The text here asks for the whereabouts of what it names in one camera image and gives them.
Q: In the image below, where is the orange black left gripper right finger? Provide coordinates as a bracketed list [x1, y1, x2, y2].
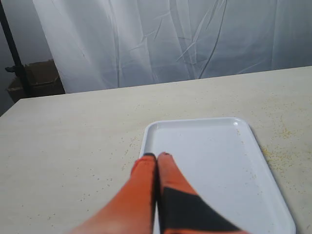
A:
[157, 152, 246, 234]

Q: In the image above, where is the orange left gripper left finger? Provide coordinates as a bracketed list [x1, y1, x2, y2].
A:
[70, 153, 156, 234]

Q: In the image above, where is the white rectangular plastic tray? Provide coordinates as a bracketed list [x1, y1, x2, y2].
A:
[140, 117, 296, 234]

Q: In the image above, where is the brown cardboard box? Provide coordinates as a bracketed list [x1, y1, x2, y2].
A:
[6, 59, 65, 102]

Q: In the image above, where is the white fabric backdrop curtain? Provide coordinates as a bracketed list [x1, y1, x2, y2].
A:
[34, 0, 312, 93]

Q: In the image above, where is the black metal stand pole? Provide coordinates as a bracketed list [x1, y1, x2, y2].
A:
[0, 2, 32, 97]

